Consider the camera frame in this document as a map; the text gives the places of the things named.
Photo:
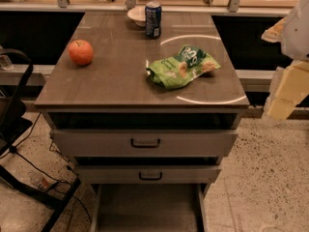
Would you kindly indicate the plastic water bottle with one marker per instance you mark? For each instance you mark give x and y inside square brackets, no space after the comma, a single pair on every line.
[38,181]

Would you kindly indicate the drawer with black handle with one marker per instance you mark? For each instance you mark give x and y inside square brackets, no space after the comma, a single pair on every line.
[147,174]
[144,143]

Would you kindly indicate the red apple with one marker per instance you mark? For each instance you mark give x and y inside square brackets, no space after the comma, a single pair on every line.
[81,52]

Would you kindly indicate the green chip bag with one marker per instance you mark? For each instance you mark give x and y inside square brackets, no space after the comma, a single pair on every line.
[179,70]

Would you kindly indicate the top drawer with black handle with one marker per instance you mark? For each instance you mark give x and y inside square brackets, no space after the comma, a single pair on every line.
[144,143]

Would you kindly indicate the middle drawer with black handle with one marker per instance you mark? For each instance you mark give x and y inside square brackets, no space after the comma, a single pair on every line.
[147,174]

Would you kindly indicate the grey drawer cabinet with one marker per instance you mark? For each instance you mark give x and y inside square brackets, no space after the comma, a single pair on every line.
[115,93]

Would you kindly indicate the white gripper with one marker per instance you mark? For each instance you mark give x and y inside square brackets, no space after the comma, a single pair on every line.
[296,38]

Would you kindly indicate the blue soda can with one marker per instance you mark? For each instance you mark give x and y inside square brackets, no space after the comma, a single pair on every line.
[153,19]

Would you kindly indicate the black chair frame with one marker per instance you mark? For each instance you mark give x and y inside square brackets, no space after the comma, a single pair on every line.
[12,126]

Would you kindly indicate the open bottom drawer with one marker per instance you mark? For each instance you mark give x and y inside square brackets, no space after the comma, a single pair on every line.
[149,208]

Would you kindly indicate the white bowl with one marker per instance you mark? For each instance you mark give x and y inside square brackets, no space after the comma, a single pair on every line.
[137,14]

